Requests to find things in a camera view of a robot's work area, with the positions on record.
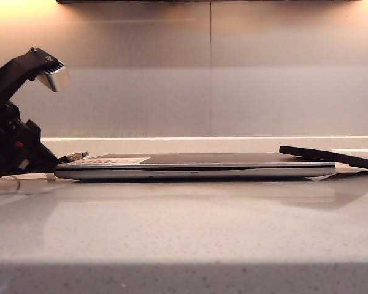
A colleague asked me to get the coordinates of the pink white laptop sticker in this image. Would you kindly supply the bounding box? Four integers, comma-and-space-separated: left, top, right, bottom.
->
85, 157, 150, 165

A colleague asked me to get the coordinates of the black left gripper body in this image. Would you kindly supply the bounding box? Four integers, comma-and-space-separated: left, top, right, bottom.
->
0, 102, 27, 162

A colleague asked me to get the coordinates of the silver closed laptop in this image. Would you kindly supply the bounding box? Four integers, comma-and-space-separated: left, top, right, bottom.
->
53, 152, 337, 181

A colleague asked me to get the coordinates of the black charging cable silver plug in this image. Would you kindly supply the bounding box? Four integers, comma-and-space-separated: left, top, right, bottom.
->
0, 149, 90, 172

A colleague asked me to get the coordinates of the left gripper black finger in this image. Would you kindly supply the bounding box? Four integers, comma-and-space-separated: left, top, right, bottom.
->
24, 119, 61, 166
0, 157, 56, 178

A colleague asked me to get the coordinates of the small white dish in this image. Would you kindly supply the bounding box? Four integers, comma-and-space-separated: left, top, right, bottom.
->
331, 148, 368, 160

